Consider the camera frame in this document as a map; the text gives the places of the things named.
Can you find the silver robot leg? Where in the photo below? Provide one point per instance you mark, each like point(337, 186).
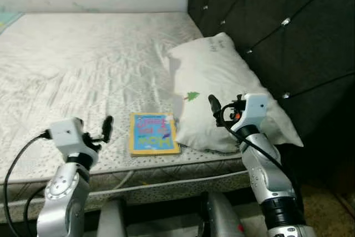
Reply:
point(222, 220)
point(111, 220)

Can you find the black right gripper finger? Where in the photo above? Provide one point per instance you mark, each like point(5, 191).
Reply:
point(214, 106)

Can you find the cream pillow with green tree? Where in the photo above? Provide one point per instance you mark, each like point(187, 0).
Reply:
point(222, 76)

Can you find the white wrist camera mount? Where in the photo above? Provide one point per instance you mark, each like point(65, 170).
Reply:
point(69, 132)
point(255, 109)

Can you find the silver right robot leg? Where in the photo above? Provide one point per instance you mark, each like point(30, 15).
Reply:
point(222, 220)

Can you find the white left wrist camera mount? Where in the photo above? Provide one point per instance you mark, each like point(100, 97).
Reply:
point(69, 132)

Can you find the blue yellow children's book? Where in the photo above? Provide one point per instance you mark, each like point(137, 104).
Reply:
point(152, 134)

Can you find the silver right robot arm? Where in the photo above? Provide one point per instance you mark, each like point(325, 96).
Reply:
point(266, 176)

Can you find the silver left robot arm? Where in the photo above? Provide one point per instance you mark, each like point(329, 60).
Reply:
point(61, 198)

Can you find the dark tufted headboard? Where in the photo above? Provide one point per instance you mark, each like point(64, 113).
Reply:
point(299, 37)

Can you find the teal blanket with colourful shapes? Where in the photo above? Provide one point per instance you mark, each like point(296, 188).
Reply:
point(4, 20)

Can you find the silver left robot leg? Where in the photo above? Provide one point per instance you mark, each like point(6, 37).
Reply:
point(111, 220)

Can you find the grey quilted mattress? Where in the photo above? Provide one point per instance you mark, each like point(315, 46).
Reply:
point(83, 65)

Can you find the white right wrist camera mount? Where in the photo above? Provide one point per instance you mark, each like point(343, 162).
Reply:
point(255, 109)

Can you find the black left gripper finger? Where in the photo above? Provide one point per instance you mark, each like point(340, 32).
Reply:
point(80, 123)
point(107, 129)

